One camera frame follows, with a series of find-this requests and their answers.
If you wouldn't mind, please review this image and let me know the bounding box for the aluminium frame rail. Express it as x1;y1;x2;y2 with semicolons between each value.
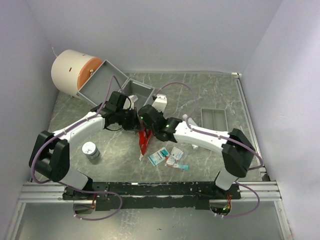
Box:
18;181;282;203

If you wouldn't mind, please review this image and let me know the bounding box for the teal wipe sachet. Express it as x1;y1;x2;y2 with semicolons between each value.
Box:
148;147;170;167

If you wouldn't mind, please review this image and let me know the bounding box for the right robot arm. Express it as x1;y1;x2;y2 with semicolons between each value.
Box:
138;104;256;199

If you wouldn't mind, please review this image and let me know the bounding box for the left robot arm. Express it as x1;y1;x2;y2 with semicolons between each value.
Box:
29;91;140;200

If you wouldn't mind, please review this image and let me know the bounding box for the red first aid pouch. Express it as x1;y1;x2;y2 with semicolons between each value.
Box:
138;127;153;156

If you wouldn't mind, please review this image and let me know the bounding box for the white round jar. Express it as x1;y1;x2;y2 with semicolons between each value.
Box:
82;141;100;160

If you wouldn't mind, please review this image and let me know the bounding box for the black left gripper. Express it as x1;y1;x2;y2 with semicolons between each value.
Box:
116;107;145;132

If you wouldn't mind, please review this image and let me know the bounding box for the printed clear plastic packet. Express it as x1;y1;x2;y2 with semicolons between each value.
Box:
166;146;184;166

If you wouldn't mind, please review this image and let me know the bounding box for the teal capped tube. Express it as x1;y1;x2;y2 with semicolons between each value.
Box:
174;163;189;170

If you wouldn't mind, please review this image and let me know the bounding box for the white cylinder with orange face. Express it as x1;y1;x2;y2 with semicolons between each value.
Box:
51;49;103;98

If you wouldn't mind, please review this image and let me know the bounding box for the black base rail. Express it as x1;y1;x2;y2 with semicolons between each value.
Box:
62;181;242;212

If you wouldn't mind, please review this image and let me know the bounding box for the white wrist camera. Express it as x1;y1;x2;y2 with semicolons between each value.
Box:
152;94;168;113
129;94;139;103

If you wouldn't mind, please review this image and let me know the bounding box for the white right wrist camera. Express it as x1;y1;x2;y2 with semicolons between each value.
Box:
152;94;168;113

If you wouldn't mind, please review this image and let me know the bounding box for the small white plastic bottle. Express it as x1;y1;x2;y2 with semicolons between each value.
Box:
182;114;198;126

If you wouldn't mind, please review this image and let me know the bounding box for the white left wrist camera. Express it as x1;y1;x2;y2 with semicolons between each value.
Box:
129;94;139;103

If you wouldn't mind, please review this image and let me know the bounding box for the grey metal case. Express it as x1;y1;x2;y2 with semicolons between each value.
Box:
76;60;155;110

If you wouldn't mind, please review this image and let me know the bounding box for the grey divided tray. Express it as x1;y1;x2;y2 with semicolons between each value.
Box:
201;108;228;125

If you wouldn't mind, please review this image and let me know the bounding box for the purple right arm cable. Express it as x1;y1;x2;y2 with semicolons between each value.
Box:
154;82;265;218

